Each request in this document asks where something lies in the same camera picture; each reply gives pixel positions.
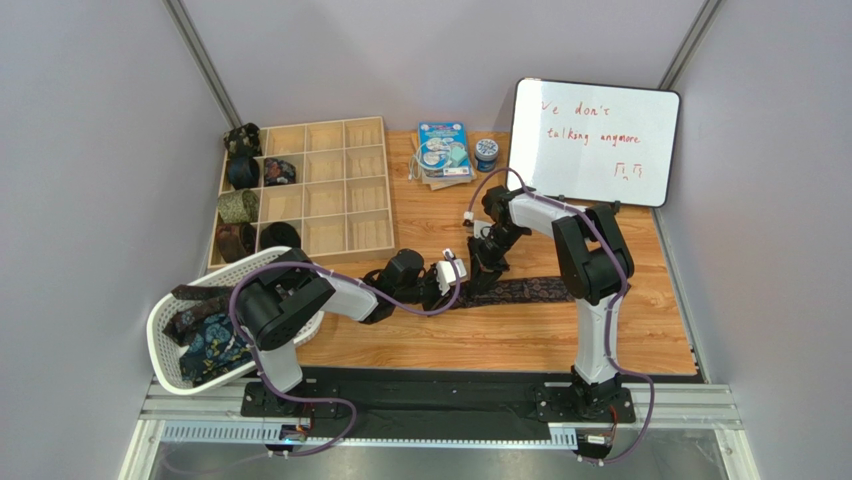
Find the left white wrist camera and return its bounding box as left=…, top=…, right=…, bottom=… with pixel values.
left=435, top=249, right=468, bottom=295

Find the rolled dark patterned tie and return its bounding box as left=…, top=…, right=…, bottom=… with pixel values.
left=264, top=157, right=297, bottom=187

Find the blue floral tie in basket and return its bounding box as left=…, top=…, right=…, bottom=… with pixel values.
left=179, top=313, right=253, bottom=387

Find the aluminium frame rail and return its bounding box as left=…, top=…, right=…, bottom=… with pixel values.
left=120, top=368, right=759, bottom=479

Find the purple cable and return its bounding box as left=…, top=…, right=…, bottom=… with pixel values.
left=463, top=166, right=657, bottom=465
left=228, top=247, right=467, bottom=461

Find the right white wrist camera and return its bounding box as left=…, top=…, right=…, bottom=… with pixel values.
left=462, top=211, right=494, bottom=240

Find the wooden compartment tray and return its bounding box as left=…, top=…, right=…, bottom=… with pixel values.
left=207, top=117, right=397, bottom=271

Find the rolled dark floral tie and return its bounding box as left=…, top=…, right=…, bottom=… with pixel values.
left=222, top=123, right=263, bottom=158

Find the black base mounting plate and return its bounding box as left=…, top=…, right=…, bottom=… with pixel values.
left=240, top=367, right=638, bottom=441

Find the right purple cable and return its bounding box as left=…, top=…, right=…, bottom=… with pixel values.
left=463, top=166, right=657, bottom=465

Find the rolled brown tie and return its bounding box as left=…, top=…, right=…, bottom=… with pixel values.
left=214, top=223, right=257, bottom=263

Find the rolled navy tie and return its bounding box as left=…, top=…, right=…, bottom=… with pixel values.
left=225, top=157, right=260, bottom=190

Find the dark brown tie in basket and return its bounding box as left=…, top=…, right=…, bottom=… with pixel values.
left=162, top=285, right=233, bottom=346

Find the rolled black tie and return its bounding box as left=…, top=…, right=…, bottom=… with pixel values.
left=259, top=222, right=302, bottom=250

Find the white whiteboard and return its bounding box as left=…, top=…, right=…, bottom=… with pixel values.
left=506, top=78, right=681, bottom=208

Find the blue book stack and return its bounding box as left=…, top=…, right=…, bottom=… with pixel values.
left=408, top=121, right=476, bottom=191

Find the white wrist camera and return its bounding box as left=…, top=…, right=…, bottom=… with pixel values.
left=462, top=211, right=494, bottom=240
left=435, top=249, right=468, bottom=295

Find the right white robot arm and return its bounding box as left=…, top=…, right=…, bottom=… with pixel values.
left=465, top=186, right=635, bottom=419

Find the small blue round tin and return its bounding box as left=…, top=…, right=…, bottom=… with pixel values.
left=474, top=138, right=499, bottom=173

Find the dark blue paisley tie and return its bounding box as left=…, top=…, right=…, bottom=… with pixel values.
left=452, top=276, right=575, bottom=309

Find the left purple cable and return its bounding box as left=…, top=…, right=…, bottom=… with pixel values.
left=228, top=247, right=467, bottom=461

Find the rolled olive green tie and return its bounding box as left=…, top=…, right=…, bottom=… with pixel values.
left=217, top=189, right=259, bottom=224

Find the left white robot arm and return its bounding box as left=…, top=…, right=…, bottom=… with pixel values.
left=228, top=248, right=467, bottom=393

